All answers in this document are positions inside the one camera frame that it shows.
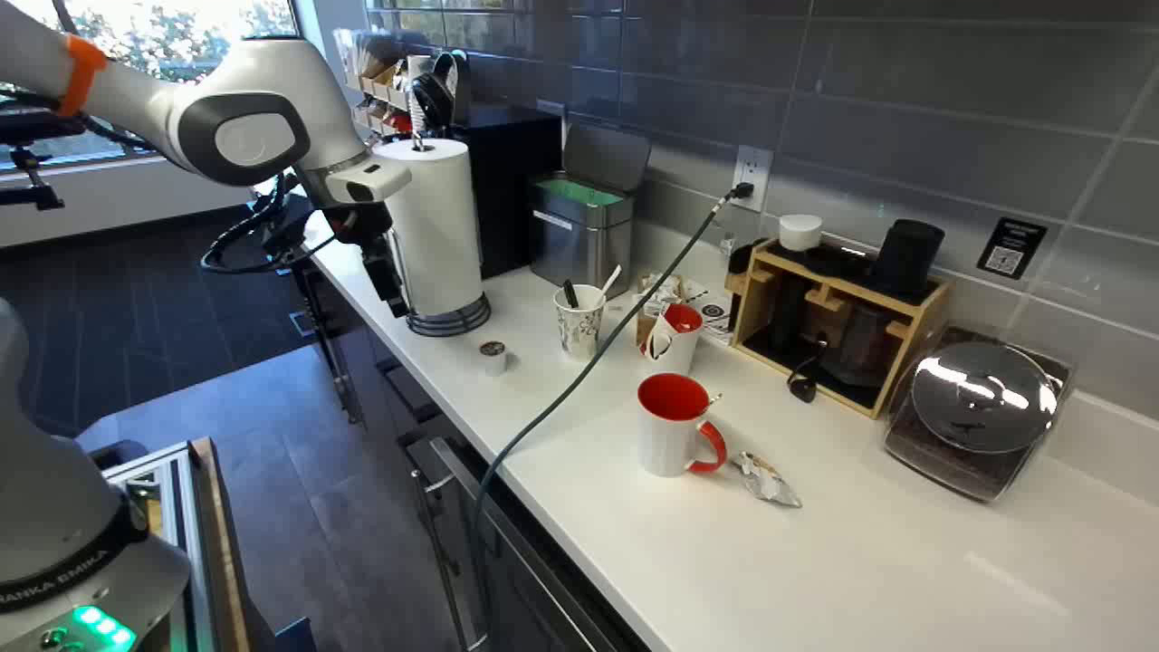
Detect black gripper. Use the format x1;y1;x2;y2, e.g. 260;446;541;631
319;196;414;323

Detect white paper towel roll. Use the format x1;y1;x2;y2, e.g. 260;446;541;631
371;135;490;325

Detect loose coffee pod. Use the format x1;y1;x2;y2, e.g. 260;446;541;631
473;339;517;374

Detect black Keurig coffee machine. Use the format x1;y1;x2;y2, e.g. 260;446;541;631
449;104;564;284

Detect coffee pod carousel rack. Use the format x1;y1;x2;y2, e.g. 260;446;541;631
356;33;473;137

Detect stainless box with green lid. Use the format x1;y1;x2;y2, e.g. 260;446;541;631
523;121;655;295

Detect white patterned cup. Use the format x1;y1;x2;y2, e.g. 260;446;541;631
551;278;610;363

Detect small white mug red interior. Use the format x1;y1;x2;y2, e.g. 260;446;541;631
638;302;708;380

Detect dark base cabinets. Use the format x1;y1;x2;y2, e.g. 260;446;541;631
286;259;650;652

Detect small white jar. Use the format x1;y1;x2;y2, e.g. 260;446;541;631
776;212;828;259

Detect wooden countertop organizer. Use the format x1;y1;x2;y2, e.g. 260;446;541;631
729;241;951;422

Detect black container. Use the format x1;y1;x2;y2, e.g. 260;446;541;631
874;219;948;310

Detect black QR code sign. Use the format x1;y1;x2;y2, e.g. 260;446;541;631
975;214;1050;284

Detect black gripper cable bundle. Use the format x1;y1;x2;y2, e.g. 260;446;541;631
195;178;342;278

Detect black power cable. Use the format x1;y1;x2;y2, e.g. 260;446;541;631
462;178;755;652

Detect large white mug red handle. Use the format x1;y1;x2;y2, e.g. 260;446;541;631
634;371;732;481

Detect aluminum robot mounting frame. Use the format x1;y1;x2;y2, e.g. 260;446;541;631
97;436;260;652

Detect orange strap on arm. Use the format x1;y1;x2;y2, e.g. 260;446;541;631
53;33;114;121

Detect white wall outlet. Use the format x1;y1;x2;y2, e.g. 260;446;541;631
732;141;776;212

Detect black camera tripod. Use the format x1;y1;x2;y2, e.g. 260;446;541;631
0;102;91;219

